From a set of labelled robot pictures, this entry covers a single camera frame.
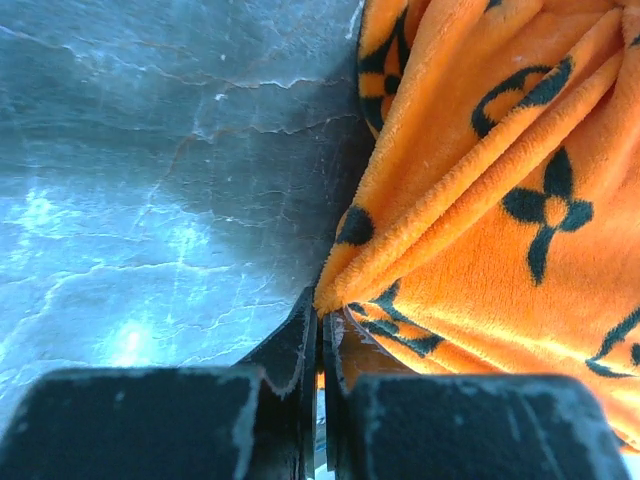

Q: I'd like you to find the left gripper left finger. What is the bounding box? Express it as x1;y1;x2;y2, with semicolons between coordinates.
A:
1;288;317;480

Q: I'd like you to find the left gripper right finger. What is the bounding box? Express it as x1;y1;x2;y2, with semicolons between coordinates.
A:
323;313;629;479

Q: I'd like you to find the orange patterned pillowcase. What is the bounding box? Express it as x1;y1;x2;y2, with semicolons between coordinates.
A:
315;1;639;453

